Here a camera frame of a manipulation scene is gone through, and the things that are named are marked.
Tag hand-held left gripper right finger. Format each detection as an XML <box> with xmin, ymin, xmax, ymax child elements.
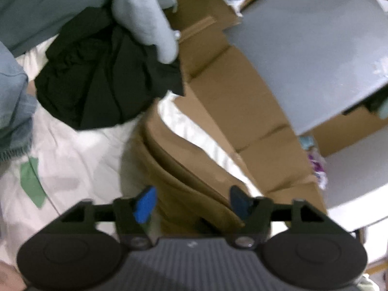
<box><xmin>229</xmin><ymin>185</ymin><xmax>329</xmax><ymax>247</ymax></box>

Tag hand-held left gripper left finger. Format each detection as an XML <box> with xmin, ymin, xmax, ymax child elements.
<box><xmin>61</xmin><ymin>186</ymin><xmax>158</xmax><ymax>247</ymax></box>

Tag brown printed t-shirt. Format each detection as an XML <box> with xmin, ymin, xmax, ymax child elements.
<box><xmin>120</xmin><ymin>109</ymin><xmax>267</xmax><ymax>238</ymax></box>

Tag purple patterned cloth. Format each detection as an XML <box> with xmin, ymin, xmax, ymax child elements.
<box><xmin>306</xmin><ymin>150</ymin><xmax>331</xmax><ymax>190</ymax></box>

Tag brown cardboard box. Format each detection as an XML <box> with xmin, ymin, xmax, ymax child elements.
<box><xmin>164</xmin><ymin>0</ymin><xmax>388</xmax><ymax>216</ymax></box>

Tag black garment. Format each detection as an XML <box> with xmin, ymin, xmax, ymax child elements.
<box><xmin>34</xmin><ymin>7</ymin><xmax>186</xmax><ymax>130</ymax></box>

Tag grey panel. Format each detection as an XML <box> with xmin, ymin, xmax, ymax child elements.
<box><xmin>223</xmin><ymin>0</ymin><xmax>388</xmax><ymax>136</ymax></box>

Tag light blue jeans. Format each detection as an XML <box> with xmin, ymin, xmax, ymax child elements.
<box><xmin>0</xmin><ymin>41</ymin><xmax>38</xmax><ymax>166</ymax></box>

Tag grey neck pillow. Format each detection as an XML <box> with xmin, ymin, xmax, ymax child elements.
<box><xmin>112</xmin><ymin>0</ymin><xmax>182</xmax><ymax>65</ymax></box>

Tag grey blanket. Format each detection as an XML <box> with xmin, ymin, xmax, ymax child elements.
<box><xmin>0</xmin><ymin>0</ymin><xmax>117</xmax><ymax>57</ymax></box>

